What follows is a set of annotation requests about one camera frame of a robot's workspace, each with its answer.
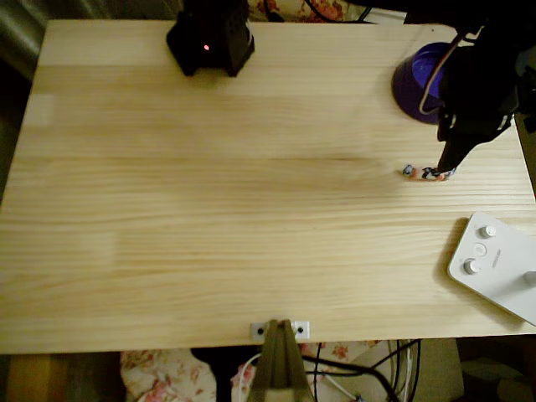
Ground thin black cable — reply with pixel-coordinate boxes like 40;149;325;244
408;338;422;402

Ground white cable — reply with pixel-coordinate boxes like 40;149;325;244
231;353;263;402

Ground olive camera stand post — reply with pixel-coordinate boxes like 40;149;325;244
246;318;315;402

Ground red white servo wires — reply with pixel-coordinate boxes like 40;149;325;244
418;31;478;116

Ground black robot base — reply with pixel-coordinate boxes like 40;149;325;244
165;0;256;78

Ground thick black cable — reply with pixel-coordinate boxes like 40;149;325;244
301;354;401;402

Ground black camera box white label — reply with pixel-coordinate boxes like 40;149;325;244
515;49;536;134

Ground floral cloth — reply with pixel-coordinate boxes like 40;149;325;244
249;0;351;23
120;341;382;402

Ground white lamp base with knobs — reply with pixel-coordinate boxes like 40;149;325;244
446;211;536;327

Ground purple bowl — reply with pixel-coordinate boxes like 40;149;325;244
391;41;452;125

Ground white metal bracket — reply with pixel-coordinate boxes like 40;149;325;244
250;320;312;339

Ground grey curtain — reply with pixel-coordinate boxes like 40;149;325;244
0;0;181;80

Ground candy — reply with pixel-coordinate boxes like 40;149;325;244
401;163;457;183

